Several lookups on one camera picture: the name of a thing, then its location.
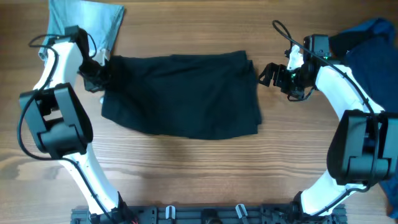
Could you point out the black garment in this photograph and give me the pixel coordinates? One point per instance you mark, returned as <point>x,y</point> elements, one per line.
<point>207,97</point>

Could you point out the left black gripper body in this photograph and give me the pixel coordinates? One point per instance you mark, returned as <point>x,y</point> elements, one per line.
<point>95,76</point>

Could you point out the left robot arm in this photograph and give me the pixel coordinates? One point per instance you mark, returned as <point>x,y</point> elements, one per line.
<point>53,125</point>

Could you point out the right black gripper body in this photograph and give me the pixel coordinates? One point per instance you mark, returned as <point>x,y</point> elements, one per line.
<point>291,81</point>

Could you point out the folded light blue jeans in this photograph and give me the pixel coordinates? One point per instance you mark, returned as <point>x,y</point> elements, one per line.
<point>101,20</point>

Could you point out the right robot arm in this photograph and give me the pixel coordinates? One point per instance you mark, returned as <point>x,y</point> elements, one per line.
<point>363,150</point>

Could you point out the dark blue garment pile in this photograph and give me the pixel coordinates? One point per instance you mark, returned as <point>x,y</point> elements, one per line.
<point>369,51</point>

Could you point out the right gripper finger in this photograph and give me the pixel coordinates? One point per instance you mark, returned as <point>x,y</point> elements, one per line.
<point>270,70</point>
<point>265,79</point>

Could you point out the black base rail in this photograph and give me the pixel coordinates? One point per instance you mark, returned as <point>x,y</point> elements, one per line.
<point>264,214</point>

